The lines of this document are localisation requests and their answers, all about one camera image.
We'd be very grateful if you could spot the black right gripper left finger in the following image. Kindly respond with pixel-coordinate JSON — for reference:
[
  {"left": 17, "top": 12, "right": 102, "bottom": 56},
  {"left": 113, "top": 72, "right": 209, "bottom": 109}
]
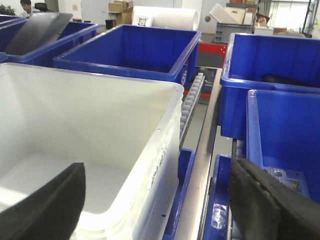
[{"left": 0, "top": 162, "right": 86, "bottom": 240}]

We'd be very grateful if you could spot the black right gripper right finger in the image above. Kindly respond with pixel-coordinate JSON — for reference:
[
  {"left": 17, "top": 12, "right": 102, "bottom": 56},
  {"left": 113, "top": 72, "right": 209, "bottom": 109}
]
[{"left": 228, "top": 158, "right": 320, "bottom": 240}]

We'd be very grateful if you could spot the white plastic tote bin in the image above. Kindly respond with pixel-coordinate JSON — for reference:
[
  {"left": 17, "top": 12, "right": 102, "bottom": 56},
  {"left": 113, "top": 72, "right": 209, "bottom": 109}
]
[{"left": 0, "top": 63, "right": 184, "bottom": 240}]

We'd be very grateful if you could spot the blue bin lower right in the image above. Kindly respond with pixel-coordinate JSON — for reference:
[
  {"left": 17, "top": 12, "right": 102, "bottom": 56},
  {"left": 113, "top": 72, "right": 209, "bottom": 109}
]
[{"left": 203, "top": 154, "right": 231, "bottom": 240}]

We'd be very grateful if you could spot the blue bin near right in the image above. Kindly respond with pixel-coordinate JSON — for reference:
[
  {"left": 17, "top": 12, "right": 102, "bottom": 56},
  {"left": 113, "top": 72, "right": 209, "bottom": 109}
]
[{"left": 246, "top": 89, "right": 320, "bottom": 202}]

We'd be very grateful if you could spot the blue bin lower middle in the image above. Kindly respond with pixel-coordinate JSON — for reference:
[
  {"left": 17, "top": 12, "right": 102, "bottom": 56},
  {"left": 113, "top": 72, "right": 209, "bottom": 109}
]
[{"left": 162, "top": 148, "right": 195, "bottom": 240}]

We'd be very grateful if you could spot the blue bin far right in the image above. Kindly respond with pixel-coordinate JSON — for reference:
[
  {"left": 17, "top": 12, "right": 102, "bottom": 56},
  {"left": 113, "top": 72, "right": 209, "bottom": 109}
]
[{"left": 218, "top": 33, "right": 320, "bottom": 140}]

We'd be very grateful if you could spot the blue bin behind tote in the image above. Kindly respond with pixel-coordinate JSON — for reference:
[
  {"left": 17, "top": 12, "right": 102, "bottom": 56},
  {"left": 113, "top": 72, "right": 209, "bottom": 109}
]
[{"left": 53, "top": 24, "right": 202, "bottom": 85}]

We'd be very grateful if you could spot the grey bin lid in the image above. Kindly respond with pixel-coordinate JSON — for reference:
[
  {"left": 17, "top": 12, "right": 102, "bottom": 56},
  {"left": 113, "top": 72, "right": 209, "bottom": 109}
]
[{"left": 4, "top": 12, "right": 73, "bottom": 56}]

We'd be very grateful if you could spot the blue bin with grey lid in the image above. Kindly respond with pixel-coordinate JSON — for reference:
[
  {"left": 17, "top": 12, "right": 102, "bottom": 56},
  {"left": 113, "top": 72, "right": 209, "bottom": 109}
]
[{"left": 0, "top": 12, "right": 100, "bottom": 67}]

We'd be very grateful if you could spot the grey plastic crate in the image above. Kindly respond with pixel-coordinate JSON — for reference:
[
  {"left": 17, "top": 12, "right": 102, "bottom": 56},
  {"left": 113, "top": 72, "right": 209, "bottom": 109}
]
[{"left": 214, "top": 22, "right": 254, "bottom": 44}]

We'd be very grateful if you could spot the person in white shirt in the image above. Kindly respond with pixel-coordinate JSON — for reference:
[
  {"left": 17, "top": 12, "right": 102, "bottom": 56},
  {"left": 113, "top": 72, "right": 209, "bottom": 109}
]
[{"left": 20, "top": 0, "right": 40, "bottom": 18}]

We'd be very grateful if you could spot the white foam roll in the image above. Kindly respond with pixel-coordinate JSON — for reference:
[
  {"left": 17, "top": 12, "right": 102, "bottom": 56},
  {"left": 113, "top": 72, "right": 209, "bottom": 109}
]
[{"left": 131, "top": 5, "right": 199, "bottom": 31}]

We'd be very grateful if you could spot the cardboard boxes stack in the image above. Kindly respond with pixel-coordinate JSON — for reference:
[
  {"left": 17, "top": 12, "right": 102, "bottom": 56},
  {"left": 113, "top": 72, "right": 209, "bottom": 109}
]
[{"left": 108, "top": 0, "right": 134, "bottom": 27}]

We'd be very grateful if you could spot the metal shelf divider rail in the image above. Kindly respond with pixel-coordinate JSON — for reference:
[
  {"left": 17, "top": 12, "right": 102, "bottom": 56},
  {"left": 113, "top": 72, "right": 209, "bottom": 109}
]
[{"left": 174, "top": 67, "right": 222, "bottom": 240}]

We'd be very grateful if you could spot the red metal cart frame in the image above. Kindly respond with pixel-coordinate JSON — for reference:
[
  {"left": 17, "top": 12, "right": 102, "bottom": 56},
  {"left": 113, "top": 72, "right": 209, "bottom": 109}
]
[{"left": 196, "top": 42, "right": 228, "bottom": 68}]

